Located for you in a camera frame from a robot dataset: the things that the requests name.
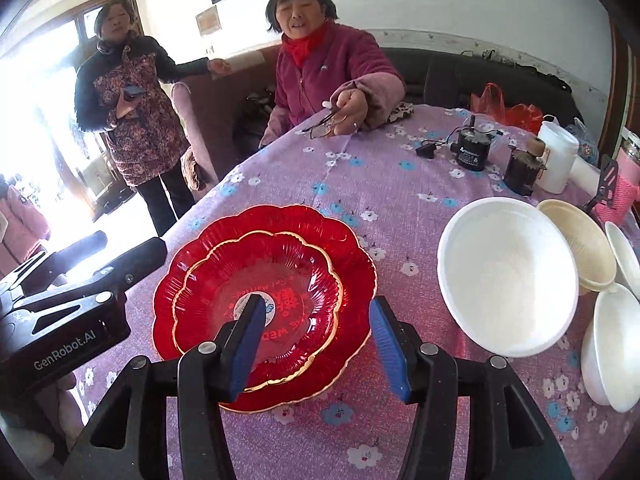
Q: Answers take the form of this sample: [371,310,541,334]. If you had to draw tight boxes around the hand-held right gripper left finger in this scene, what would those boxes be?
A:
[60,294,268,480]

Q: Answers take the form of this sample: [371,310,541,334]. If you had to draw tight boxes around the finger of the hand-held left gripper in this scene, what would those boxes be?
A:
[12,236,168,312]
[0,230,108,302]

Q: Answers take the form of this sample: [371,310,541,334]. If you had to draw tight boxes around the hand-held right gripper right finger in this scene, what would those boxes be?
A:
[369,295,576,480]

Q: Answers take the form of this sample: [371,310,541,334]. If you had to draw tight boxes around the small red gold-rimmed plate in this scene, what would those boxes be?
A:
[172,231,345,393]

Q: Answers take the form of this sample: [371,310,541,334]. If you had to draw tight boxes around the large red glass plate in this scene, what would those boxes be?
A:
[152,204,378,413]

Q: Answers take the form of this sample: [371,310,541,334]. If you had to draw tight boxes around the cream ribbed bowl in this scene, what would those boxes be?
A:
[537,199,618,295]

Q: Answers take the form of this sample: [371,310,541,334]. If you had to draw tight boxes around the large white bowl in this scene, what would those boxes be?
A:
[437,197,580,358]

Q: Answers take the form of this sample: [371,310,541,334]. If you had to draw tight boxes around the pink chair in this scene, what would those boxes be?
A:
[171,80,221,191]

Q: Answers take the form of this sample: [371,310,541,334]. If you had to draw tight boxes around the purple floral tablecloth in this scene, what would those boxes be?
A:
[75,104,640,480]

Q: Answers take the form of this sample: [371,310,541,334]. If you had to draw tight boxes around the black pump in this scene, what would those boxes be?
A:
[452,115,493,172]

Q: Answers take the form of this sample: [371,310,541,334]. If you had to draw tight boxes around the dark jar with cork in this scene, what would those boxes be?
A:
[504,137,548,197]

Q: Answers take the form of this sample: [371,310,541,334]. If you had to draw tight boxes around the eyeglasses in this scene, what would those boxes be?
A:
[306,112,351,140]

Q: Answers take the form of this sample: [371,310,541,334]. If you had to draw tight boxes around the small white bowl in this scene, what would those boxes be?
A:
[604,221,640,301]
[581,282,640,413]

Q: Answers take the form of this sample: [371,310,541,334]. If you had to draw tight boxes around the white plastic cup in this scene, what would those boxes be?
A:
[570,156,601,197]

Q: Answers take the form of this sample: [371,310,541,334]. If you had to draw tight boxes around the red plastic bag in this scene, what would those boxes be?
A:
[470,82,543,133]

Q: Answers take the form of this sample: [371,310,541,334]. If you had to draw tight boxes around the black sofa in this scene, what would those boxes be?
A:
[385,47,583,126]

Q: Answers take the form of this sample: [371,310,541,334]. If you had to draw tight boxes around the black slotted spatula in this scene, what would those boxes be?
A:
[582,155,621,213]

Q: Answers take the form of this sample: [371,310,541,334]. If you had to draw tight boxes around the clear plastic bag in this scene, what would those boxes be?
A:
[567,117,599,166]

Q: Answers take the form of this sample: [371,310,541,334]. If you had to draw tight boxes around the pink bottle with knit sleeve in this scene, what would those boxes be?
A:
[597,135,640,226]

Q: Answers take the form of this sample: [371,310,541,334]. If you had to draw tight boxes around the small wall plaque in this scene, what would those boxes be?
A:
[196,6,222,37]

